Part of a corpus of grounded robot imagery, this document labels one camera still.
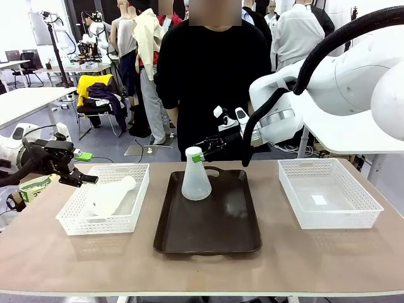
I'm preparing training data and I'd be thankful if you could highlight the yellow cloth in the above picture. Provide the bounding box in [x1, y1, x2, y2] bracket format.
[76, 74, 114, 107]

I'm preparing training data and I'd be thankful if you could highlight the opaque white conical flask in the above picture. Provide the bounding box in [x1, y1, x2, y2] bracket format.
[84, 175, 138, 218]

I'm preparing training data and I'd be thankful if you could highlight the white perforated plastic basket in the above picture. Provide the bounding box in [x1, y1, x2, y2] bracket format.
[277, 157, 385, 230]
[55, 163, 150, 237]

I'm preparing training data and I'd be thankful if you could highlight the dark brown serving tray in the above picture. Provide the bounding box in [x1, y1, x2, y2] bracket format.
[153, 166, 263, 256]

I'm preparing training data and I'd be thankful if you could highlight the mannequin with white shirt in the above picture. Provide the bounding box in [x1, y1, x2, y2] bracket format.
[270, 3, 326, 72]

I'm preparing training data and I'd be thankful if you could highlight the black tripod stand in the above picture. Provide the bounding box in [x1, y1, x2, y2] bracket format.
[343, 8, 359, 53]
[44, 18, 75, 88]

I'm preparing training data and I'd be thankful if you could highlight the cardboard box green print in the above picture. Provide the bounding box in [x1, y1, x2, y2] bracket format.
[18, 174, 57, 203]

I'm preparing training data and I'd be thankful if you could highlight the mannequin with white tank top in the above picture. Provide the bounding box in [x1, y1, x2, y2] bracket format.
[110, 0, 140, 108]

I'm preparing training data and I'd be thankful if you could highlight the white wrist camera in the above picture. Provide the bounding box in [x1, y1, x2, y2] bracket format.
[56, 122, 73, 143]
[213, 105, 250, 129]

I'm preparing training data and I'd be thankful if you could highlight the grey wall panel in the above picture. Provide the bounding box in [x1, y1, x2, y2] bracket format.
[27, 11, 54, 46]

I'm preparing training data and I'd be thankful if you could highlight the black sleeved right arm cable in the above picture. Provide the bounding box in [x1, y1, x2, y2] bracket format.
[241, 5, 404, 168]

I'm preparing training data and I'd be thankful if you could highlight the translucent white conical flask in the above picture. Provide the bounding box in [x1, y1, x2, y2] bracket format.
[181, 146, 213, 201]

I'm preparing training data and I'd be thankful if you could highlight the mannequin with cream jacket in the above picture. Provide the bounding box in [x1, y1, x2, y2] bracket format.
[131, 0, 167, 146]

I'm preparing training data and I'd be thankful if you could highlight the mannequin with black jacket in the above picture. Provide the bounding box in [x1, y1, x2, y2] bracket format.
[311, 4, 336, 42]

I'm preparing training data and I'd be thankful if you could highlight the person torso black shirt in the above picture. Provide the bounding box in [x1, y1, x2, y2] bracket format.
[154, 18, 273, 162]

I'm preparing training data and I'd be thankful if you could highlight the wooden background desk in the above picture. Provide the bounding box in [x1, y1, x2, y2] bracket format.
[33, 62, 111, 86]

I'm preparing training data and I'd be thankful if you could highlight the purple clothes pile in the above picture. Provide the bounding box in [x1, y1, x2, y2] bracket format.
[86, 82, 129, 133]

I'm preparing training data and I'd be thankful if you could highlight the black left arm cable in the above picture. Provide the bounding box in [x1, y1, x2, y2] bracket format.
[0, 124, 57, 187]

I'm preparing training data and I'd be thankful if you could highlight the black office chair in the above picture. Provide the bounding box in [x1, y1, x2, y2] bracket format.
[12, 52, 45, 88]

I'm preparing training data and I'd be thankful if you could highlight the black metal chair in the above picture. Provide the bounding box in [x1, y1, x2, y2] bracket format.
[77, 104, 127, 140]

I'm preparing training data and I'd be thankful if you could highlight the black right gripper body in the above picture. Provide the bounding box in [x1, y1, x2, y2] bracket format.
[217, 131, 246, 157]

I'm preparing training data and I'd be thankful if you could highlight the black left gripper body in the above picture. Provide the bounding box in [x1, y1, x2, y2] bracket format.
[30, 138, 76, 177]

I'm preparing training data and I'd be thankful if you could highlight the person's right forearm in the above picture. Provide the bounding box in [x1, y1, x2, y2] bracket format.
[165, 105, 179, 126]

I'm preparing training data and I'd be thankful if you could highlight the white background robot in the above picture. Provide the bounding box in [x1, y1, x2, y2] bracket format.
[82, 21, 110, 61]

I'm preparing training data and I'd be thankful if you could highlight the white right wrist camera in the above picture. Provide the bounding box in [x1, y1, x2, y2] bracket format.
[213, 105, 250, 129]

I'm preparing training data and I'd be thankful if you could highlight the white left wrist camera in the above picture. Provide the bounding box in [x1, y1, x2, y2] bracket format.
[56, 122, 73, 143]

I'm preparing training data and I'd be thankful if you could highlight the white background table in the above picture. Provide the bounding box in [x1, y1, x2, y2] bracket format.
[296, 91, 404, 155]
[0, 86, 78, 129]

